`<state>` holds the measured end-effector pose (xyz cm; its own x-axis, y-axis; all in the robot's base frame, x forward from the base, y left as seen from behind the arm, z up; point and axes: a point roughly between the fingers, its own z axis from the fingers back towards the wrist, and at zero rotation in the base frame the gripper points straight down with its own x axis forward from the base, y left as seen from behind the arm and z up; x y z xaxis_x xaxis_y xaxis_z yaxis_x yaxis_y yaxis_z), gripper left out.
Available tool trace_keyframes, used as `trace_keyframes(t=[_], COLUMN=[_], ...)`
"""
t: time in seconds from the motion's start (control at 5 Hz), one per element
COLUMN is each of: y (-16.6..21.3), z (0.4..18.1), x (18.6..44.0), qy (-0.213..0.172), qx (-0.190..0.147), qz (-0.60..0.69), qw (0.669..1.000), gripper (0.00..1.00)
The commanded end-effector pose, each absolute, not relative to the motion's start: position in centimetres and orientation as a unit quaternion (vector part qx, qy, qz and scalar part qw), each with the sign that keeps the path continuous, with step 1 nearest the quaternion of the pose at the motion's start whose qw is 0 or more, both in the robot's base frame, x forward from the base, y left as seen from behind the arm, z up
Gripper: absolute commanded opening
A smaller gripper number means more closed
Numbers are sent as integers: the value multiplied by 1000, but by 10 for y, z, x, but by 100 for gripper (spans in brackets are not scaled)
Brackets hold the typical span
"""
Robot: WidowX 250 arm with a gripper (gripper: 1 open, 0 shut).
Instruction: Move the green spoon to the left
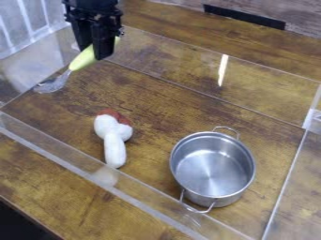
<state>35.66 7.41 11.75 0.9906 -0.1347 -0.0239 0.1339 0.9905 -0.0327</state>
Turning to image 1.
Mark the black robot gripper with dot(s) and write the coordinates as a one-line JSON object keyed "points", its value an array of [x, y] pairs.
{"points": [[95, 21]]}

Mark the green handled metal spoon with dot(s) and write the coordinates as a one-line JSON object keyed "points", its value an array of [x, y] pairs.
{"points": [[83, 60]]}

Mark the white red plush mushroom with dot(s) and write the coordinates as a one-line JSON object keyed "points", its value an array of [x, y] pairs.
{"points": [[113, 128]]}

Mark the stainless steel pot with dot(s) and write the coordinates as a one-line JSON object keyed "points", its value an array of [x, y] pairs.
{"points": [[213, 167]]}

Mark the clear acrylic front barrier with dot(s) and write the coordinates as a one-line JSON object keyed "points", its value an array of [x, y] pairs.
{"points": [[138, 194]]}

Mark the clear acrylic triangle bracket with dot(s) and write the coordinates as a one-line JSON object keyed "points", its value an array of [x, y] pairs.
{"points": [[74, 46]]}

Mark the black wall strip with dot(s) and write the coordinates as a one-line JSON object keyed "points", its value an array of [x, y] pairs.
{"points": [[245, 17]]}

